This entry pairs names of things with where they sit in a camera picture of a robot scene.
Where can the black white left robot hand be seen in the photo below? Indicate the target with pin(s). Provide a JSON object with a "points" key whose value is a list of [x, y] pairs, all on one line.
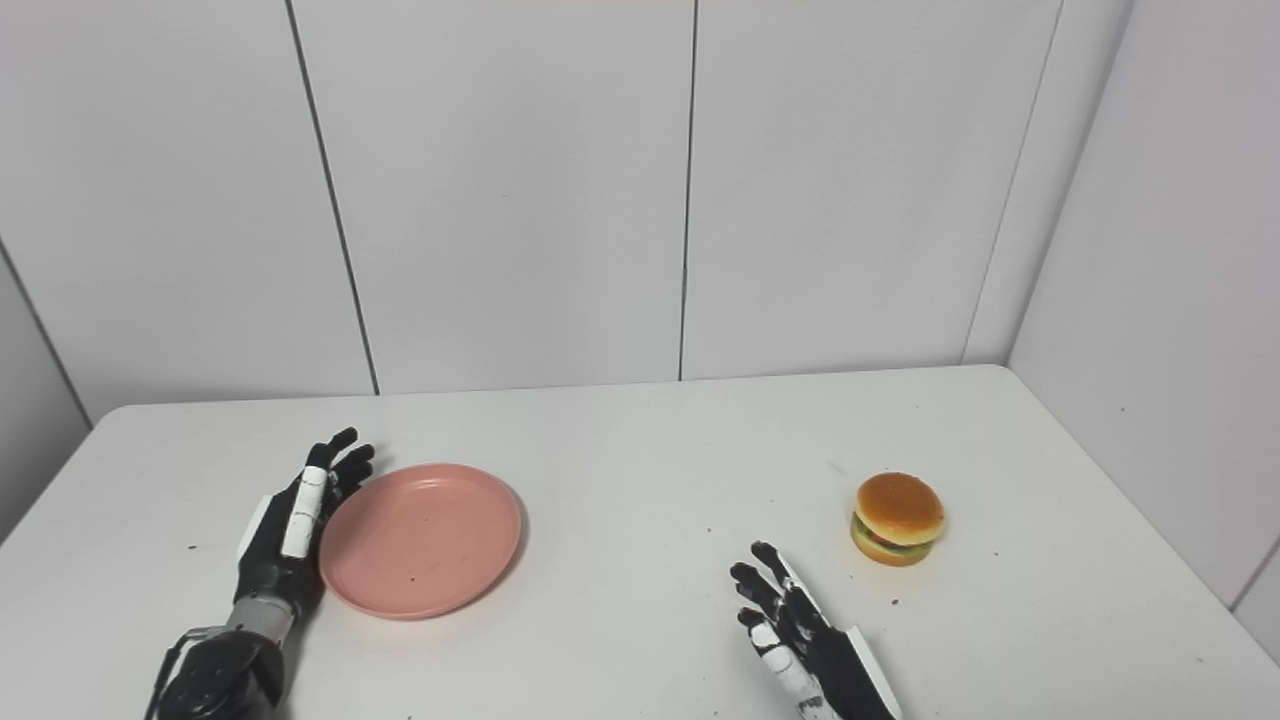
{"points": [[262, 560]]}

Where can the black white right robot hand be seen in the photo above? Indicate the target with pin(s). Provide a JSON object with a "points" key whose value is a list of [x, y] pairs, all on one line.
{"points": [[835, 670]]}

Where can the pink round plate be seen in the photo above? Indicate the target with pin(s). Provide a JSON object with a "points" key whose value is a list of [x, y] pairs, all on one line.
{"points": [[425, 540]]}

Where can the toy hamburger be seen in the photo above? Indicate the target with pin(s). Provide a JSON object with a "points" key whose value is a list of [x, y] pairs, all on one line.
{"points": [[898, 510]]}

